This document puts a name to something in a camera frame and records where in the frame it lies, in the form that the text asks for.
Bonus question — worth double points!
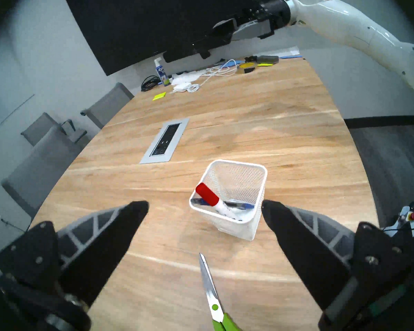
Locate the whiteboard cleaner spray bottle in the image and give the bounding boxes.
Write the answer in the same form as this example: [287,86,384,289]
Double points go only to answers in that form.
[154,57,170,87]

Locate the coiled black cable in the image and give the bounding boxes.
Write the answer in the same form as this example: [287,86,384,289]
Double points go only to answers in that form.
[141,75,162,92]

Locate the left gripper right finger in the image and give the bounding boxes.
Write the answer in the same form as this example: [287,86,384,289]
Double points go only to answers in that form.
[261,199,414,331]

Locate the white mesh pen holder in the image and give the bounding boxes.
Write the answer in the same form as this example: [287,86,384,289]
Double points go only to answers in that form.
[189,159,268,241]

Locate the green handled scissors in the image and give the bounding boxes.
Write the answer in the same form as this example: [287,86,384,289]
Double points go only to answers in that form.
[198,253,243,331]

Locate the blue ballpoint pen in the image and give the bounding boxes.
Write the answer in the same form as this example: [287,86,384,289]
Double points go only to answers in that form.
[190,198,255,210]

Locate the red capped whiteboard marker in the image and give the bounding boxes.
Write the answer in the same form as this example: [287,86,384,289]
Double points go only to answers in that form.
[196,182,244,221]

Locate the grey mesh office chair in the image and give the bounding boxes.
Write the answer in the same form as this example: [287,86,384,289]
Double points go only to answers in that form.
[1,125,84,220]
[80,82,135,129]

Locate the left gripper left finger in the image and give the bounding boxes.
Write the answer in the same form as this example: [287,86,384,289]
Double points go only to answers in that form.
[0,201,149,331]

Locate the black video sound bar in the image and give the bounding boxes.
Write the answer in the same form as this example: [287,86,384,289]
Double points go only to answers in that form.
[162,41,214,63]

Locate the grey office chair with armrests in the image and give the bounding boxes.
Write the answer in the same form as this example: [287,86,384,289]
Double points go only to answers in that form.
[21,112,87,146]

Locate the white charging cable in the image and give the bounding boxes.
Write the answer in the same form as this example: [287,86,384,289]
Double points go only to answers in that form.
[186,59,238,93]

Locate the silver table power outlet panel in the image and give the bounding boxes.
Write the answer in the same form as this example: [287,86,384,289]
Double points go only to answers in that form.
[139,118,190,164]

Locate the large black wall screen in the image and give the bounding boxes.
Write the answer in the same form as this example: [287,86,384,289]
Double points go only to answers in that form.
[61,0,273,76]

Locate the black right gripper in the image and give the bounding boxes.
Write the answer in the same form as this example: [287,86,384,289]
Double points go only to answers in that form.
[193,0,293,60]

